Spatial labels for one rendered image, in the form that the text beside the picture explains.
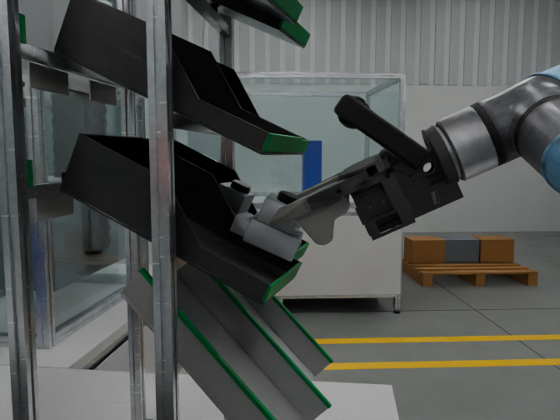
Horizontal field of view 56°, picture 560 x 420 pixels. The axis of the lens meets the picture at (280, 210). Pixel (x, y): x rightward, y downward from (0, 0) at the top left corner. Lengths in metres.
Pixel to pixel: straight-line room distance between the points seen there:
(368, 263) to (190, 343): 3.89
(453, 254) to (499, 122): 5.55
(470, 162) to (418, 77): 8.78
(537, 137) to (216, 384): 0.42
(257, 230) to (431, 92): 8.84
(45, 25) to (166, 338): 1.19
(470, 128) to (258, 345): 0.39
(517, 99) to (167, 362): 0.46
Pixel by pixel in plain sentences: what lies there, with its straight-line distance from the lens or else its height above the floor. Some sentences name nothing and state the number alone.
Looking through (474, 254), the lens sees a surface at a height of 0.24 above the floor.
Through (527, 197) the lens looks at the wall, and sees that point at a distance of 10.07.
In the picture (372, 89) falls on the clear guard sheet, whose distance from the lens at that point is 4.43.
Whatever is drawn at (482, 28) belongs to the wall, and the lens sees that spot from 9.84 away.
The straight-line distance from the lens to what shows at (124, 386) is 1.21.
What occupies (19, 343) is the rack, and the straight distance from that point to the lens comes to 0.67.
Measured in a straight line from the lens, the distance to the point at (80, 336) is 1.55.
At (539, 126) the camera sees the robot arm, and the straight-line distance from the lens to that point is 0.56.
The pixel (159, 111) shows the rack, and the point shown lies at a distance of 0.57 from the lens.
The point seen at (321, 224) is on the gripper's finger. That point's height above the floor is 1.27.
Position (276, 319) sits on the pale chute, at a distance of 0.87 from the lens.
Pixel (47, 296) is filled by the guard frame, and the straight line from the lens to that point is 1.44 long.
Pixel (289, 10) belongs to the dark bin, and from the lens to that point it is 0.65.
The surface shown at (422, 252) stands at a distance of 6.00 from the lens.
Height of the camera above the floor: 1.35
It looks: 6 degrees down
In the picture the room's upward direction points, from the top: straight up
